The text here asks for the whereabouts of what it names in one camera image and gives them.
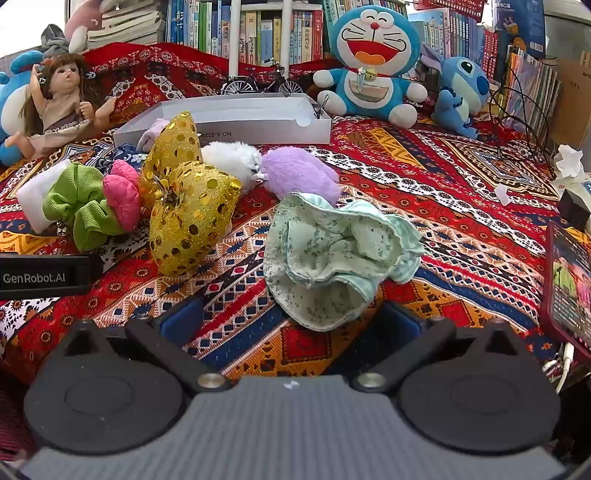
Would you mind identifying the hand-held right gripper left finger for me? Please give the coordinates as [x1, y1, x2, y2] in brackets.
[55, 298, 232, 393]

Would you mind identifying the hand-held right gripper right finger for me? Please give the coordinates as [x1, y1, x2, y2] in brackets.
[353, 300, 532, 393]

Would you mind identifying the green scrunchie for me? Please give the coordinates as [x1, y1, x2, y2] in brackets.
[42, 164, 125, 252]

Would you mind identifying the mint green floral cloth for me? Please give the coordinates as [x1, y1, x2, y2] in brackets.
[263, 191, 426, 330]

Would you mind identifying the gold sequin bow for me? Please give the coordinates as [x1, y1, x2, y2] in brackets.
[139, 111, 243, 278]

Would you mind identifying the pink scrunchie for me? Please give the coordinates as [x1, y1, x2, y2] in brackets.
[102, 159, 141, 232]

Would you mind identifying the navy patterned scrunchie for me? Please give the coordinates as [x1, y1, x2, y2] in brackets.
[111, 144, 151, 169]

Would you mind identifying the white fluffy plush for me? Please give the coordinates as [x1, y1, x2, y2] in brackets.
[201, 141, 263, 192]

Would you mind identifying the purple fluffy plush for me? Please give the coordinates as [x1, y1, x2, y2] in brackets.
[252, 147, 342, 206]

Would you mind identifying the white cardboard box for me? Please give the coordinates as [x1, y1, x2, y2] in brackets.
[113, 92, 332, 148]

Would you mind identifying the red patterned blanket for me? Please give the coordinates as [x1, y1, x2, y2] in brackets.
[0, 42, 591, 384]

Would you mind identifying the long-haired doll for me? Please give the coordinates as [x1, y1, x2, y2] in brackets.
[4, 53, 118, 155]

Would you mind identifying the red smartphone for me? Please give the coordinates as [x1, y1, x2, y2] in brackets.
[540, 220, 591, 349]

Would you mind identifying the blue round plush toy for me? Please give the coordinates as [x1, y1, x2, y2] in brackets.
[0, 50, 47, 167]

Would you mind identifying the small black box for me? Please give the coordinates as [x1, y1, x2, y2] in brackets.
[558, 188, 591, 229]

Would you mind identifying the tissue box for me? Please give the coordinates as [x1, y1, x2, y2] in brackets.
[551, 173, 591, 204]

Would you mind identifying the grey plush toy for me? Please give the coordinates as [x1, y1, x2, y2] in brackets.
[41, 24, 70, 58]

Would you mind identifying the white tissue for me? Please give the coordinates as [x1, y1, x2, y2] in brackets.
[553, 144, 591, 178]

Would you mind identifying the miniature black bicycle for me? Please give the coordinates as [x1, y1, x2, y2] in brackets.
[221, 60, 304, 97]

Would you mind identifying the blue alien plush toy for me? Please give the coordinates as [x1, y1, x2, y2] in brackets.
[420, 42, 491, 139]

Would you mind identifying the pink rabbit plush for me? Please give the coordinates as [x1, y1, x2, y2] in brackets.
[65, 0, 121, 54]

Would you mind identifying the blue cat plush toy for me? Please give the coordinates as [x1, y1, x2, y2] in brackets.
[313, 4, 428, 129]

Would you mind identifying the row of thin booklets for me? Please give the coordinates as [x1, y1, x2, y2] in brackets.
[503, 44, 563, 134]

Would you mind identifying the stack of lying books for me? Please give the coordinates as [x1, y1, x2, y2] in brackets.
[88, 0, 166, 49]

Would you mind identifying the brown cardboard box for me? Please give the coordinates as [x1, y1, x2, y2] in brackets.
[551, 58, 591, 139]

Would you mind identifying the white pipe rack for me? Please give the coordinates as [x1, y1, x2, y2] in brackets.
[228, 0, 296, 77]

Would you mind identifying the row of books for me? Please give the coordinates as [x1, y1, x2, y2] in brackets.
[165, 0, 502, 86]

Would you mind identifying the red plastic basket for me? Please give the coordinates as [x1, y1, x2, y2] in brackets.
[413, 0, 488, 19]

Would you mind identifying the blue printed box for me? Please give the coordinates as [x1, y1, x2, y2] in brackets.
[492, 0, 548, 58]

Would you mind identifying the white charging cable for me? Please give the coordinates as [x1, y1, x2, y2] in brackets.
[542, 344, 577, 393]

